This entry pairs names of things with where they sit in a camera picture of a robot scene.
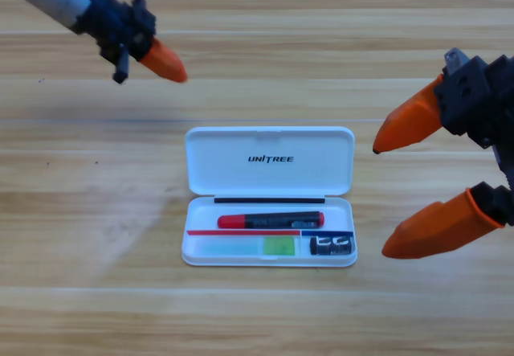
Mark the black marker with red cap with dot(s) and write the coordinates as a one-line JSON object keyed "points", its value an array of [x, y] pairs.
{"points": [[273, 220]]}

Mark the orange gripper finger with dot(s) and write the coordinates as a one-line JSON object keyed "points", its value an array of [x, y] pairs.
{"points": [[437, 231]]}

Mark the white Unitree pencil case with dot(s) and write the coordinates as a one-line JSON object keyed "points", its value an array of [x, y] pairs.
{"points": [[241, 179]]}

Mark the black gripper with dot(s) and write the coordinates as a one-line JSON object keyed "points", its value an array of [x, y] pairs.
{"points": [[116, 22], [474, 99]]}

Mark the green capped highlighter pen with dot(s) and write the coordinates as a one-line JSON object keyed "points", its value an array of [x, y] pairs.
{"points": [[277, 246]]}

